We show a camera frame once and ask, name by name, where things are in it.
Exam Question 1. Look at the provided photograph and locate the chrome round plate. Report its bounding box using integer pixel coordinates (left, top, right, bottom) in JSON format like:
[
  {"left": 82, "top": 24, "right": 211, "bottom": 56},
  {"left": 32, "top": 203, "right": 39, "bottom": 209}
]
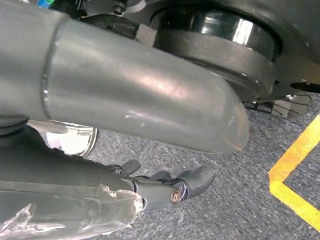
[{"left": 45, "top": 123, "right": 99, "bottom": 159}]

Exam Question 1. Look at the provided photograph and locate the grey robot body tube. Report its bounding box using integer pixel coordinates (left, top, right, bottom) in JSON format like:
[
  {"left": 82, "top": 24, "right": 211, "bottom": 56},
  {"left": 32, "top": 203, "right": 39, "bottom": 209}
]
[{"left": 0, "top": 0, "right": 251, "bottom": 154}]

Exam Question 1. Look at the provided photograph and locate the yellow floor tape marking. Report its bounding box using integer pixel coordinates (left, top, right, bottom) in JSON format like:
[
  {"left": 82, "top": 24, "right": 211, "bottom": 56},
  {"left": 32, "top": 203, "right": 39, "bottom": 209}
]
[{"left": 267, "top": 113, "right": 320, "bottom": 233}]

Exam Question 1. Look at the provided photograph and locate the grey metal foot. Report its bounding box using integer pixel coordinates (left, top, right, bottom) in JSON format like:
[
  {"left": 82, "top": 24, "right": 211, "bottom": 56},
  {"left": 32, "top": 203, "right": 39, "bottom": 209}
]
[{"left": 242, "top": 92, "right": 314, "bottom": 119}]

